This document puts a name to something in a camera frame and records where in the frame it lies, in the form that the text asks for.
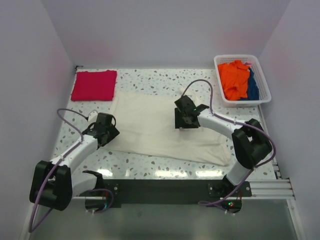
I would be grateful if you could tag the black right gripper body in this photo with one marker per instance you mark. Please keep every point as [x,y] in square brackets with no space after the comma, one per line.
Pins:
[181,121]

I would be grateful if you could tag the white plastic laundry basket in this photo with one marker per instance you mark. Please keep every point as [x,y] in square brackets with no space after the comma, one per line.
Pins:
[264,92]

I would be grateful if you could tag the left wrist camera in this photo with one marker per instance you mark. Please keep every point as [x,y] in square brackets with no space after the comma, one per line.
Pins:
[92,116]

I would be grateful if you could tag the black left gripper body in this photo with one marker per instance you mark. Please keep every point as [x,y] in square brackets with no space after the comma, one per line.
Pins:
[112,133]

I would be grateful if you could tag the blue t-shirt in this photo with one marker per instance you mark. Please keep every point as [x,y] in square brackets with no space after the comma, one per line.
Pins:
[253,93]

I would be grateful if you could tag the orange t-shirt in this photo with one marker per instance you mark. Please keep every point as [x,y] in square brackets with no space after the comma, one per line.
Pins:
[234,80]

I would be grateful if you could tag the pink garment in basket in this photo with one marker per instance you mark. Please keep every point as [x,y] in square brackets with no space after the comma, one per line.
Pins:
[248,63]

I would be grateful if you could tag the cream white t-shirt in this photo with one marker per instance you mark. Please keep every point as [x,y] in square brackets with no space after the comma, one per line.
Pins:
[146,126]

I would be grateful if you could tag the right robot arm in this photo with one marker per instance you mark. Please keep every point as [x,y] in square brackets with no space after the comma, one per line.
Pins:
[250,143]

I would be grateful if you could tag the folded red t-shirt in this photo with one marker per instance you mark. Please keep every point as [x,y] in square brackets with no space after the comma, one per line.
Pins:
[94,86]

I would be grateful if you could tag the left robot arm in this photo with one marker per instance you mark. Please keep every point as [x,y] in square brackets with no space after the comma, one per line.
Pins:
[52,184]

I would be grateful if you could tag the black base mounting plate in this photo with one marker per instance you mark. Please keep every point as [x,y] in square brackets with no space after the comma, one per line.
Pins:
[165,191]

